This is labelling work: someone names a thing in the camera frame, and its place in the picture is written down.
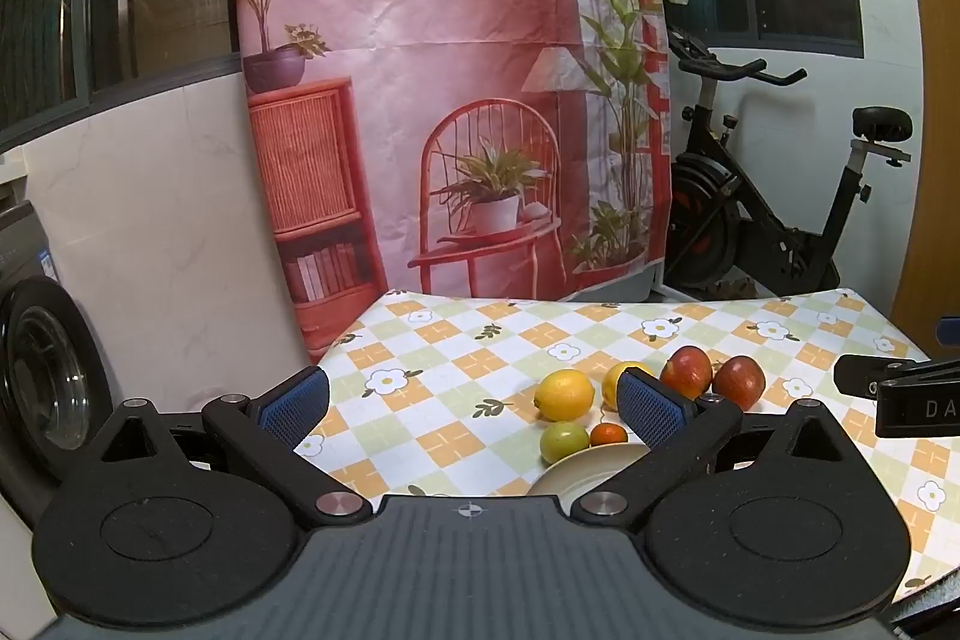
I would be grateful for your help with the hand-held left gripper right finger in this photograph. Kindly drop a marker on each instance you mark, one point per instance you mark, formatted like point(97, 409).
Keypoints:
point(652, 411)

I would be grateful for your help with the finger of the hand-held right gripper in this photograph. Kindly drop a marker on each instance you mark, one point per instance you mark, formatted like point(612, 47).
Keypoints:
point(862, 374)

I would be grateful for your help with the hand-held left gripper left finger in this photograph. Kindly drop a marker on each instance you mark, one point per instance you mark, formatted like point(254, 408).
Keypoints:
point(292, 404)

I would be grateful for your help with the small orange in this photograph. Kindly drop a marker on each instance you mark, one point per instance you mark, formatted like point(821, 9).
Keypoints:
point(607, 434)

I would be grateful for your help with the yellow lemon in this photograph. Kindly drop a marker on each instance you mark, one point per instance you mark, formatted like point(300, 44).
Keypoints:
point(611, 381)
point(564, 395)

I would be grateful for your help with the red apple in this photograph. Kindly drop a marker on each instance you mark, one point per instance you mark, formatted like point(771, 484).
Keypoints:
point(739, 381)
point(686, 371)

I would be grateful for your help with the green round fruit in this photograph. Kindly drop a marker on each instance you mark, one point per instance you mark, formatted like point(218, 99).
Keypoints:
point(564, 441)

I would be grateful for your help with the cream plate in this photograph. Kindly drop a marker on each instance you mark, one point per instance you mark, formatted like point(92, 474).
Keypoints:
point(577, 475)

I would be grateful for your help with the checkered flower tablecloth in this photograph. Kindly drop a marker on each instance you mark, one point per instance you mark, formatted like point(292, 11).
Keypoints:
point(465, 347)

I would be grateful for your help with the black exercise bike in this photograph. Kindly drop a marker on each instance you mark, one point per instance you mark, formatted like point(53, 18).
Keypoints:
point(750, 212)

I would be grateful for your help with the grey washing machine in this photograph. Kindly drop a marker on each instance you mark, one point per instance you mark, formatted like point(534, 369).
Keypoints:
point(45, 370)

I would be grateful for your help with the wooden door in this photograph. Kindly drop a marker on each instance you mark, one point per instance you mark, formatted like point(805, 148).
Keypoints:
point(934, 85)

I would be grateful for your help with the white counter slab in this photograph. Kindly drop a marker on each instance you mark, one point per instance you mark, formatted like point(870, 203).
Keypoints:
point(11, 168)

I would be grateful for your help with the pink printed backdrop cloth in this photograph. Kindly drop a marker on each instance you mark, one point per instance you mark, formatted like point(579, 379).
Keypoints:
point(420, 10)

